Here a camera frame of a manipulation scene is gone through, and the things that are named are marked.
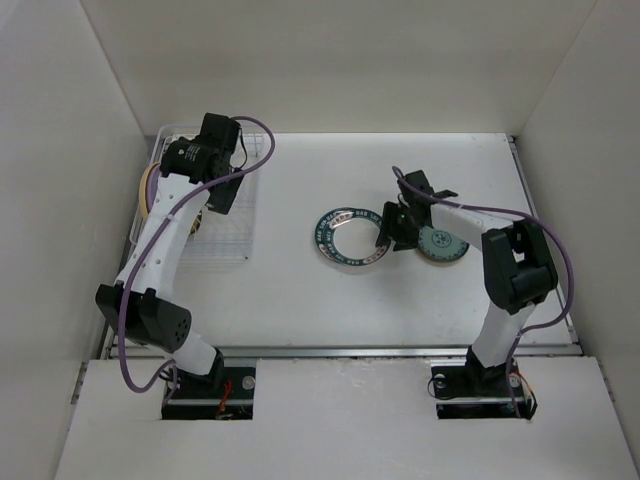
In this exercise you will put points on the blue floral green plate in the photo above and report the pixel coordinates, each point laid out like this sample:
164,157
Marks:
440,246

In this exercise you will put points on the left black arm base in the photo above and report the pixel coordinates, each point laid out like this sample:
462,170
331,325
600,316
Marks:
230,399

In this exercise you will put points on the white wire dish rack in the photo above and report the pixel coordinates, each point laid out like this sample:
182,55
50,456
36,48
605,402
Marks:
229,238

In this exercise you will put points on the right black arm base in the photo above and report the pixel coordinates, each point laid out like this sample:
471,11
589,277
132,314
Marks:
458,396

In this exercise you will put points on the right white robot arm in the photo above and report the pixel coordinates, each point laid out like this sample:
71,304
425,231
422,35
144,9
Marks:
518,268

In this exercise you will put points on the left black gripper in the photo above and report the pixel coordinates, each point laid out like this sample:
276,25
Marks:
221,198

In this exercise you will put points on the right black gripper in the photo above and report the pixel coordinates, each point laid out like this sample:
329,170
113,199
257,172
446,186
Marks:
389,229

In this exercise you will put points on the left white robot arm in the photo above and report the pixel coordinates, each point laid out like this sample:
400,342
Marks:
139,304

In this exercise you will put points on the beige plate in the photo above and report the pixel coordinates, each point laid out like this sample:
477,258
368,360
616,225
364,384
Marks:
147,189

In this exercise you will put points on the aluminium table frame rail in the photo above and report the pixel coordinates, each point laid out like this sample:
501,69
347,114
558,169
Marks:
288,300

